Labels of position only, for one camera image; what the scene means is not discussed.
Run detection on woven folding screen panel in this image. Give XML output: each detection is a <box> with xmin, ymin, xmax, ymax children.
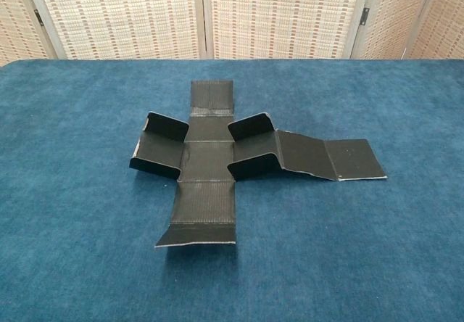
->
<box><xmin>21</xmin><ymin>0</ymin><xmax>207</xmax><ymax>60</ymax></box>
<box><xmin>405</xmin><ymin>0</ymin><xmax>464</xmax><ymax>60</ymax></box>
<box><xmin>202</xmin><ymin>0</ymin><xmax>374</xmax><ymax>60</ymax></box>
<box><xmin>353</xmin><ymin>0</ymin><xmax>439</xmax><ymax>60</ymax></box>
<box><xmin>0</xmin><ymin>0</ymin><xmax>55</xmax><ymax>67</ymax></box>

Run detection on black box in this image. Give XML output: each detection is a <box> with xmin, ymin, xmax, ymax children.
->
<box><xmin>128</xmin><ymin>78</ymin><xmax>389</xmax><ymax>251</ymax></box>

